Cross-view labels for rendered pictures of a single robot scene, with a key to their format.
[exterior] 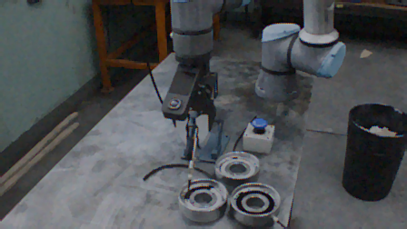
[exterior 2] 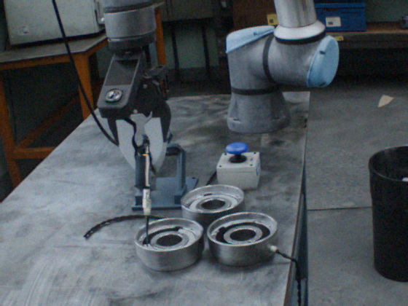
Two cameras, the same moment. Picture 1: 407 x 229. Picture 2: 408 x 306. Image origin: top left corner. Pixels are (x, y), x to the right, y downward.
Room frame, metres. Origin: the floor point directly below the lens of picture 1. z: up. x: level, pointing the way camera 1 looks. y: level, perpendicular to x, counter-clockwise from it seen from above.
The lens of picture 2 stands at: (-0.19, 0.01, 1.28)
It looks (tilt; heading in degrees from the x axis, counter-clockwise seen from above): 21 degrees down; 355
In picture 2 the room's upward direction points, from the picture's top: 7 degrees counter-clockwise
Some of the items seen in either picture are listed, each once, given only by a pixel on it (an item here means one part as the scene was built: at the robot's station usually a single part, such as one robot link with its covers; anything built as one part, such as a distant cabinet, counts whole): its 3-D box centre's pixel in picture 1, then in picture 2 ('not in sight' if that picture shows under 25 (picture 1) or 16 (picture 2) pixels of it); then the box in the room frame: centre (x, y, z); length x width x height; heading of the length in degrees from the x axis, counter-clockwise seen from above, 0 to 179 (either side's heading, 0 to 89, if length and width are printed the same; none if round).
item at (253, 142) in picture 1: (259, 136); (240, 168); (0.89, -0.15, 0.82); 0.08 x 0.07 x 0.05; 161
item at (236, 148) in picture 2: (259, 129); (237, 157); (0.88, -0.15, 0.85); 0.04 x 0.04 x 0.05
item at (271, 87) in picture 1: (278, 77); (257, 102); (1.20, -0.26, 0.85); 0.15 x 0.15 x 0.10
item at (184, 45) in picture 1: (191, 41); (127, 22); (0.72, 0.02, 1.15); 0.08 x 0.08 x 0.05
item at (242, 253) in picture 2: (254, 205); (243, 239); (0.63, -0.11, 0.82); 0.10 x 0.10 x 0.04
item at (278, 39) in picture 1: (282, 44); (255, 55); (1.20, -0.26, 0.97); 0.13 x 0.12 x 0.14; 47
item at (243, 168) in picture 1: (237, 171); (213, 208); (0.75, -0.08, 0.82); 0.10 x 0.10 x 0.04
